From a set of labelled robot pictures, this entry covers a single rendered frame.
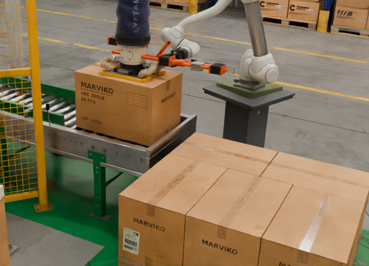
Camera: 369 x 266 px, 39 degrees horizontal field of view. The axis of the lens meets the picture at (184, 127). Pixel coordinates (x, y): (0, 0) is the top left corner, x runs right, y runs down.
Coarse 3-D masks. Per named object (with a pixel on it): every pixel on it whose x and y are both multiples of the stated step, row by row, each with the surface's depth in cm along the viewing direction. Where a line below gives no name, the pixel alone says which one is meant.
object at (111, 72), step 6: (102, 72) 335; (108, 72) 334; (114, 72) 334; (120, 72) 335; (132, 72) 329; (120, 78) 330; (126, 78) 328; (132, 78) 326; (138, 78) 326; (144, 78) 327; (150, 78) 330
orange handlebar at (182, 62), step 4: (112, 52) 340; (116, 52) 339; (144, 56) 331; (148, 56) 330; (152, 56) 333; (156, 60) 328; (172, 60) 323; (176, 60) 326; (180, 60) 322; (184, 60) 322; (176, 64) 323; (180, 64) 321; (184, 64) 320; (188, 64) 318; (204, 64) 319; (208, 64) 318; (204, 68) 314; (208, 68) 313; (224, 72) 311
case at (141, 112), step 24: (96, 72) 340; (168, 72) 348; (96, 96) 338; (120, 96) 329; (144, 96) 321; (168, 96) 337; (96, 120) 345; (120, 120) 336; (144, 120) 327; (168, 120) 345; (144, 144) 333
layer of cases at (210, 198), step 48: (192, 144) 340; (240, 144) 344; (144, 192) 279; (192, 192) 282; (240, 192) 284; (288, 192) 288; (336, 192) 290; (144, 240) 279; (192, 240) 264; (240, 240) 251; (288, 240) 244; (336, 240) 247
